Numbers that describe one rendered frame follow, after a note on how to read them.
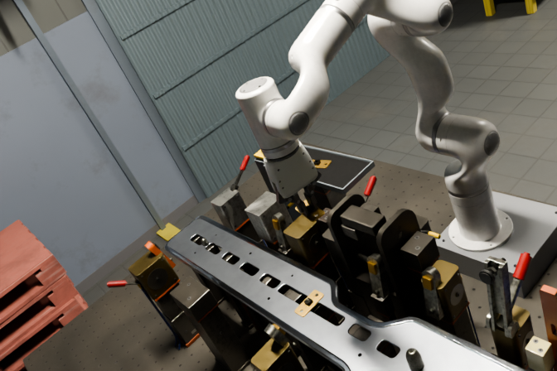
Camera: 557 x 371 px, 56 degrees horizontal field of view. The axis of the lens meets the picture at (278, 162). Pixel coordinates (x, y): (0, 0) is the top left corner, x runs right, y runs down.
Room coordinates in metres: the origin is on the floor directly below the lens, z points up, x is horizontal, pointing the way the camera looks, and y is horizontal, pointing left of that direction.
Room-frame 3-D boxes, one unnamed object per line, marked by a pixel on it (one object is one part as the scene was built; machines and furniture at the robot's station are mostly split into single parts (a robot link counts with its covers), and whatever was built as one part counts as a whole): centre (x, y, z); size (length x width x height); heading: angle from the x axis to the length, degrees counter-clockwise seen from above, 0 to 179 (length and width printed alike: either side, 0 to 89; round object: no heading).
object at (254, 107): (1.00, -0.02, 1.55); 0.09 x 0.08 x 0.13; 26
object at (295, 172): (1.00, -0.02, 1.41); 0.10 x 0.07 x 0.11; 108
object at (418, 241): (0.93, -0.22, 0.91); 0.07 x 0.05 x 0.42; 119
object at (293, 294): (1.09, 0.12, 0.84); 0.12 x 0.05 x 0.29; 119
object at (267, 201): (1.40, 0.09, 0.90); 0.13 x 0.08 x 0.41; 119
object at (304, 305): (1.02, 0.08, 1.01); 0.08 x 0.04 x 0.01; 120
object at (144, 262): (1.44, 0.54, 0.88); 0.14 x 0.09 x 0.36; 119
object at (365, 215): (1.03, -0.15, 0.95); 0.18 x 0.13 x 0.49; 29
